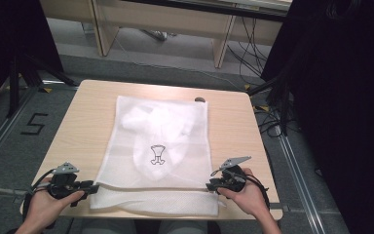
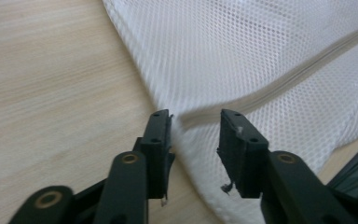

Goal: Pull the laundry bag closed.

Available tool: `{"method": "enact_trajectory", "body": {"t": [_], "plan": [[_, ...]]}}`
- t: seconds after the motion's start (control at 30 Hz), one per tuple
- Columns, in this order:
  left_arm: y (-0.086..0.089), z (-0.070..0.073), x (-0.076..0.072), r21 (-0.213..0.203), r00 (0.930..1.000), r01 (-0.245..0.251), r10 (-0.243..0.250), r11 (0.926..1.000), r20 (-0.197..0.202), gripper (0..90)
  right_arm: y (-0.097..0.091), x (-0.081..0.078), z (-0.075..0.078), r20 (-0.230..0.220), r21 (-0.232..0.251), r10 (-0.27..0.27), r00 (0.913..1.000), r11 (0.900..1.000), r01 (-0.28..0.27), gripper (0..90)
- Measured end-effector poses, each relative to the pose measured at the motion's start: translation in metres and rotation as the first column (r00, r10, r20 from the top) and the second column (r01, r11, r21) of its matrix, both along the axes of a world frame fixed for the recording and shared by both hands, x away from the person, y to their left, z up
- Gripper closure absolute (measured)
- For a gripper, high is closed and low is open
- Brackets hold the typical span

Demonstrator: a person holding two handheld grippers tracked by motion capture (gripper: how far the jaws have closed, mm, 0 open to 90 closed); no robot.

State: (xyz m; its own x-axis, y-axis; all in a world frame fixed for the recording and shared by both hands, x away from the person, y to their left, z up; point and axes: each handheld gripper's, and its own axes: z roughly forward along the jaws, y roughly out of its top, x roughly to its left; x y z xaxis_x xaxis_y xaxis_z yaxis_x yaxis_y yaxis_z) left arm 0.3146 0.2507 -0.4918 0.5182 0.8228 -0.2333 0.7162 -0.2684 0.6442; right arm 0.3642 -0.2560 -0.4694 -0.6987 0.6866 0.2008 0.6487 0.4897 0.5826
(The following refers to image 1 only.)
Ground beige wooden desk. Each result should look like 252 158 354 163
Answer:
39 0 293 69

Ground person's right hand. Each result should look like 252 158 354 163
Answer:
216 167 271 219

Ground black floor cables bundle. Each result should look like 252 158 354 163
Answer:
252 102 295 138

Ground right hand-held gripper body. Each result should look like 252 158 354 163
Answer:
218 155 252 193

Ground black hanging cables bundle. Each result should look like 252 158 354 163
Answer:
226 16 274 86

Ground grey power strip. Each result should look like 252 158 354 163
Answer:
140 28 178 42

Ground person's left hand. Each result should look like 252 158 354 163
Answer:
21 176 86 232

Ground black tripod stand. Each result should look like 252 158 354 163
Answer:
246 64 295 137
5 53 78 119

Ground hand-held gripper cable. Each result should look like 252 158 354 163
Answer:
0 168 56 227
243 174 271 210

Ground right hand-held gripper cable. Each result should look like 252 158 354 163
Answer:
243 174 271 210

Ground white mesh laundry bag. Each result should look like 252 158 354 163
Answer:
90 95 220 217

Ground thin white floor cable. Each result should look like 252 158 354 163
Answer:
112 30 246 93

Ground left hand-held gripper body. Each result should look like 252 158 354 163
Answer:
47 161 80 200

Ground aluminium floor rail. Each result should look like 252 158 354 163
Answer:
274 125 328 234
0 87 39 176

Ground white garment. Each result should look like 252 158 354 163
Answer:
120 105 198 181

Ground black curtain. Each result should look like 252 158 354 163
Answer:
0 0 65 116
260 0 374 234

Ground person's grey trousers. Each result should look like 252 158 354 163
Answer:
74 217 217 234

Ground left hand-held gripper cable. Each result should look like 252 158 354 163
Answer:
0 168 56 227

